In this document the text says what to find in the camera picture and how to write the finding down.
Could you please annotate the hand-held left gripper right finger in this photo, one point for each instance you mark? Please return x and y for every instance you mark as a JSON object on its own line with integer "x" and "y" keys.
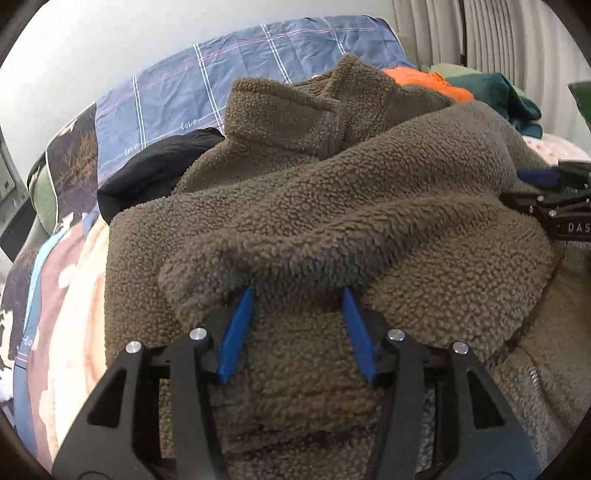
{"x": 358, "y": 332}

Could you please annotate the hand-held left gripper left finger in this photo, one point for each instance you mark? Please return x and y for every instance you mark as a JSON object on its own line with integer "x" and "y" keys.
{"x": 238, "y": 332}

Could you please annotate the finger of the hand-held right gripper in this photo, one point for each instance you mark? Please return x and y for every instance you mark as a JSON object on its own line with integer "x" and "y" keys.
{"x": 538, "y": 177}
{"x": 526, "y": 203}

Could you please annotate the brown fleece jacket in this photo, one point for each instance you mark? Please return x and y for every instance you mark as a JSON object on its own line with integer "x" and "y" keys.
{"x": 323, "y": 207}

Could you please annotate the dark green fleece garment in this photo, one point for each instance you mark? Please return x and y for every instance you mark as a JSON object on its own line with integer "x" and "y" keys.
{"x": 503, "y": 99}

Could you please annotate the green cloth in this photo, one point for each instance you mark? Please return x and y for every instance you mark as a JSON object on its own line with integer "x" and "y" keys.
{"x": 581, "y": 94}

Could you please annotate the light green pillow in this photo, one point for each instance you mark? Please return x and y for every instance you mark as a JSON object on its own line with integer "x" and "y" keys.
{"x": 455, "y": 69}

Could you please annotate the orange puffer jacket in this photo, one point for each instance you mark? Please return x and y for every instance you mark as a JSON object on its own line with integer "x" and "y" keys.
{"x": 425, "y": 83}

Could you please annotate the grey pleated curtain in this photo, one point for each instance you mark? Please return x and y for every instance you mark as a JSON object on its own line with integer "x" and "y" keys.
{"x": 508, "y": 32}

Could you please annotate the pink plush printed blanket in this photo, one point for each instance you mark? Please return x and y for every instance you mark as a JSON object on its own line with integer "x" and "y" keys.
{"x": 69, "y": 332}

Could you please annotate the black garment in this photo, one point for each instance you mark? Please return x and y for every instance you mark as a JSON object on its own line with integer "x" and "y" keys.
{"x": 157, "y": 166}

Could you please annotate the green cushion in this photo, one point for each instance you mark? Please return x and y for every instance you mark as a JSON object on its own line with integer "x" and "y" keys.
{"x": 42, "y": 203}

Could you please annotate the blue plaid quilt cover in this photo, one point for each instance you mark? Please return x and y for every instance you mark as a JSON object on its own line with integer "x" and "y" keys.
{"x": 184, "y": 87}

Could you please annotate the grey metal frame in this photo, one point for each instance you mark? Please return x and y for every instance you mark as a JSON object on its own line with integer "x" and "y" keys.
{"x": 14, "y": 212}

